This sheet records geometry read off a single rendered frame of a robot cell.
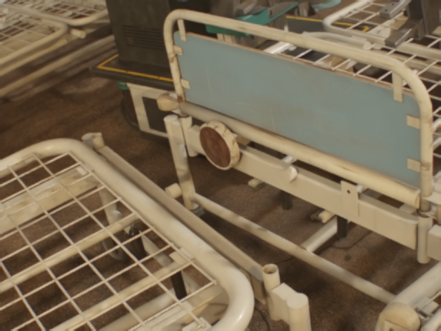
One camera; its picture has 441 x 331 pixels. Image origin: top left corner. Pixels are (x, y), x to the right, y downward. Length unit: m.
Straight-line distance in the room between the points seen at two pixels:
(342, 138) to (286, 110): 0.15
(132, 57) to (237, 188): 0.65
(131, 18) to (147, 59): 0.17
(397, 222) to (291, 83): 0.35
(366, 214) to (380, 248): 0.58
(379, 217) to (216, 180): 1.06
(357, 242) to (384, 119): 0.79
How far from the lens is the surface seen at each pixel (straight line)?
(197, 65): 1.56
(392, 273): 1.84
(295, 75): 1.32
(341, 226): 1.53
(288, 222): 2.04
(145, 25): 2.35
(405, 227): 1.29
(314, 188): 1.41
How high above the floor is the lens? 1.25
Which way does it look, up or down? 32 degrees down
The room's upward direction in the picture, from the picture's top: 12 degrees counter-clockwise
